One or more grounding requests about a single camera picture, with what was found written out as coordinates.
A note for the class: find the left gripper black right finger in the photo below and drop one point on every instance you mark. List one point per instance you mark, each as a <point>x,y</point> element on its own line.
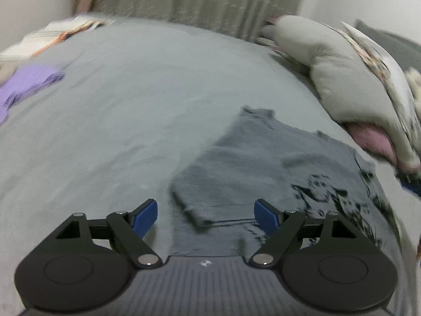
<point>325,263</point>

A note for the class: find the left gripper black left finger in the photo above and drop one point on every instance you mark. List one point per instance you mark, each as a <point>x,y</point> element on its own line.
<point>85,264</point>

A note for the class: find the dark grey printed t-shirt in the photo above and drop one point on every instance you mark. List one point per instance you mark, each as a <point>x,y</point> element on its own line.
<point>261,158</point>

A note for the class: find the pink pillow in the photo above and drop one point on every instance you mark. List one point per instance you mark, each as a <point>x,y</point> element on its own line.
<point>375,141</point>

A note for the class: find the white grey pillow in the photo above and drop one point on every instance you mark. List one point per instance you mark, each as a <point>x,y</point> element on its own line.
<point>349,91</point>

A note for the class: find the purple garment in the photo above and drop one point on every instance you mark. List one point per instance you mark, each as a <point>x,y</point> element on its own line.
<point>26,82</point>

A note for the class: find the printed white pillow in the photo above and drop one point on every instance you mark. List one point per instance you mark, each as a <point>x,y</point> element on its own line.
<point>387,69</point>

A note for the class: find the white orange folded cloth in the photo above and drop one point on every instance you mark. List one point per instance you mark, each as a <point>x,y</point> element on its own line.
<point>56,32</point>

